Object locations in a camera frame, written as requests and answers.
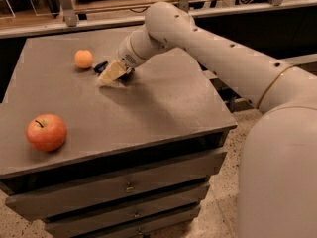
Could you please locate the metal railing frame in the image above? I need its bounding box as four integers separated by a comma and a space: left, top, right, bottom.
0, 0, 317, 40

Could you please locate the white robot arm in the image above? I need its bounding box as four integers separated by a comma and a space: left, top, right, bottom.
99, 2, 317, 238

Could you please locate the bottom grey drawer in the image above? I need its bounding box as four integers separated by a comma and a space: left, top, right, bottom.
73, 203, 200, 238

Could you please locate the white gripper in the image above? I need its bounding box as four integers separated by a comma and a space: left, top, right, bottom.
98, 25, 168, 85

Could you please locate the top grey drawer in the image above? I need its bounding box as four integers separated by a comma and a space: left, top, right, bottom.
5, 148, 226, 221

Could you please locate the dark blue rxbar wrapper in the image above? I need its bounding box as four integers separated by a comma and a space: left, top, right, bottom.
93, 61, 135, 80

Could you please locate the grey drawer cabinet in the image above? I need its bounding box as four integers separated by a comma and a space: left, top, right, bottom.
0, 28, 236, 225

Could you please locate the small orange fruit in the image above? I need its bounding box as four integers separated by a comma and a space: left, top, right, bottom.
74, 50, 93, 69

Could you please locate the red apple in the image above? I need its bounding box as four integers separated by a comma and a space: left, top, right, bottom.
26, 114, 67, 152

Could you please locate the grey drawer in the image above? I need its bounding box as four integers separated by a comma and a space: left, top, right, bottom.
45, 182, 209, 238
5, 148, 226, 221
73, 203, 200, 238

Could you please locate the middle grey drawer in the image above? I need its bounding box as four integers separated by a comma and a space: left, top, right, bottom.
45, 182, 209, 238

